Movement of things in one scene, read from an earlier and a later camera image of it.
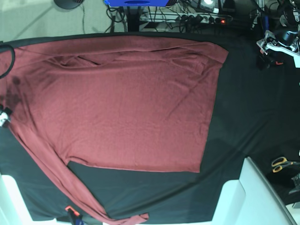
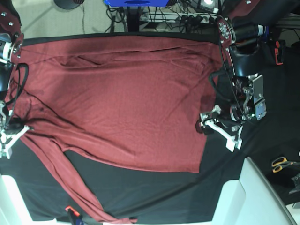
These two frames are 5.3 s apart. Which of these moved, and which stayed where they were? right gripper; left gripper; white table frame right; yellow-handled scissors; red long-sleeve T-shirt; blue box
Moved: left gripper; right gripper
Stayed: red long-sleeve T-shirt; yellow-handled scissors; blue box; white table frame right
